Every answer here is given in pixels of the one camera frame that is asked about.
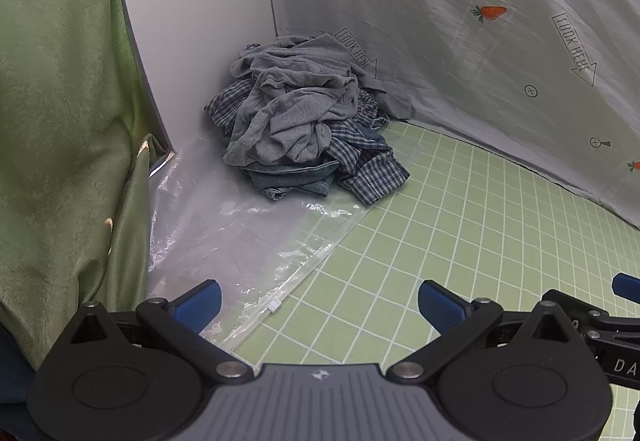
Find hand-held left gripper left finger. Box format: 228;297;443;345
67;280;253;383

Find blue denim jeans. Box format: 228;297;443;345
242;121;393;200

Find green grid mat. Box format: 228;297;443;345
220;118;640;441

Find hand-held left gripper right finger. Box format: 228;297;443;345
387;280;581;383

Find blue plaid shirt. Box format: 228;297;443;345
204;80;411;206

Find dark blue cloth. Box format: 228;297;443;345
0;325;46;441

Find grey carrot print sheet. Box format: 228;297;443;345
260;0;640;222

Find grey zip hoodie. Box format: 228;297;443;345
222;33;413;166

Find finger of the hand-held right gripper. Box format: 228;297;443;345
542;290;640;358
612;273;640;298

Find clear plastic zip bag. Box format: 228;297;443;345
147;136;426;353

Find green curtain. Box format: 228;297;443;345
0;0;176;372

